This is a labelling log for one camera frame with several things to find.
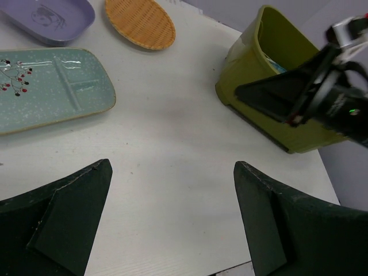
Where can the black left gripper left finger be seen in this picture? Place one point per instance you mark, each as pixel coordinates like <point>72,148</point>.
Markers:
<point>51,230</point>

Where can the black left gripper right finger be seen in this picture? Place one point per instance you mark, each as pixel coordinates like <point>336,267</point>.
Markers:
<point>292,233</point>

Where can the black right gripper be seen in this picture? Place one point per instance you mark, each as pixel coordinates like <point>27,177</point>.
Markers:
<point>307,85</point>

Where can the mint green divided tray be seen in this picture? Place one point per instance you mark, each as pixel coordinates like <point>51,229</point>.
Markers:
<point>45,86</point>

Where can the purple square dish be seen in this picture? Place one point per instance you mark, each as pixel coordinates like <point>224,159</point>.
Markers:
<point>54,23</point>

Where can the teal scalloped plate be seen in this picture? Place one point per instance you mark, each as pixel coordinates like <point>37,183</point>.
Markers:
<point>279,68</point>

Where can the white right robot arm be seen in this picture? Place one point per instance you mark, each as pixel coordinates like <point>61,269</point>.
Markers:
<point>345,106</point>

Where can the olive green plastic bin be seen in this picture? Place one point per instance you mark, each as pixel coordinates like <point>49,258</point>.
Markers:
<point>271,36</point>

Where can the orange woven round plate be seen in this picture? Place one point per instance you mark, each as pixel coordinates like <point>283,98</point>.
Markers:
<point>144,23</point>

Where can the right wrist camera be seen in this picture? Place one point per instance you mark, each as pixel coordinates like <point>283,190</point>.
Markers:
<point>349,36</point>

